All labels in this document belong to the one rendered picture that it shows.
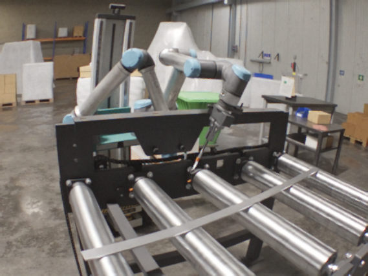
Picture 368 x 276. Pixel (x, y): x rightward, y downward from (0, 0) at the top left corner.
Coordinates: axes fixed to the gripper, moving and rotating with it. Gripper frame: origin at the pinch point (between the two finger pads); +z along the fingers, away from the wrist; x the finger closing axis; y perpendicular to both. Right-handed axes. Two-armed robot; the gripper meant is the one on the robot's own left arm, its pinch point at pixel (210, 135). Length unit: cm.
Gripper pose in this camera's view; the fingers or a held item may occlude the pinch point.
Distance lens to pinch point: 127.0
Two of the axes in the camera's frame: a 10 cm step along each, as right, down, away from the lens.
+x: 3.9, 5.0, -7.7
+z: -4.1, 8.5, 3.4
